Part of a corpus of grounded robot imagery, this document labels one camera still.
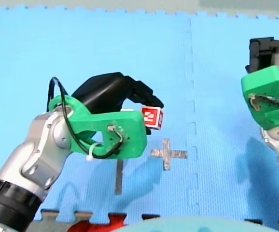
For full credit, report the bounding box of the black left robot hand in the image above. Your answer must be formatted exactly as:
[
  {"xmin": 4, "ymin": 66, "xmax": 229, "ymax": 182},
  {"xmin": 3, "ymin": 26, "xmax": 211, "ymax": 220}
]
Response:
[{"xmin": 71, "ymin": 72, "xmax": 165, "ymax": 136}]

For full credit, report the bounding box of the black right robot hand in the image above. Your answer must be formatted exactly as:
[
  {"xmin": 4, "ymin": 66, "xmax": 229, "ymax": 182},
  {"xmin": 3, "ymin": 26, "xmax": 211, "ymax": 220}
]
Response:
[{"xmin": 245, "ymin": 37, "xmax": 279, "ymax": 96}]

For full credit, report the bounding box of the red cube with white marks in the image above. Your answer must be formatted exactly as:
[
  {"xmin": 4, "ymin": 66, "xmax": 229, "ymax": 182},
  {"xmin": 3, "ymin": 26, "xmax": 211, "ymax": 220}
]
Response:
[{"xmin": 141, "ymin": 105, "xmax": 166, "ymax": 130}]

